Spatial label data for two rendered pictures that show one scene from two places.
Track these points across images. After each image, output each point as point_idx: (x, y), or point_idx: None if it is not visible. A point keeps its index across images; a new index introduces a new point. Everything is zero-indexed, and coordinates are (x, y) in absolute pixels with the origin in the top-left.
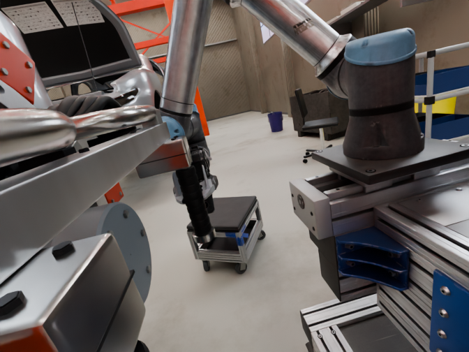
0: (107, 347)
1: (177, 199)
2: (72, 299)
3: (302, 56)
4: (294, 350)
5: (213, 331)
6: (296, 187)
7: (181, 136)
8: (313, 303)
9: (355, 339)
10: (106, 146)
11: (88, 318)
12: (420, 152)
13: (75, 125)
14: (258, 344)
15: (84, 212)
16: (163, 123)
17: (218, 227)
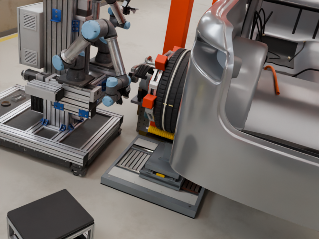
0: None
1: (130, 87)
2: None
3: (76, 57)
4: (85, 182)
5: (111, 209)
6: (97, 90)
7: (127, 73)
8: (55, 188)
9: (78, 146)
10: (142, 62)
11: None
12: None
13: (144, 59)
14: (96, 192)
15: (147, 74)
16: (130, 71)
17: (75, 198)
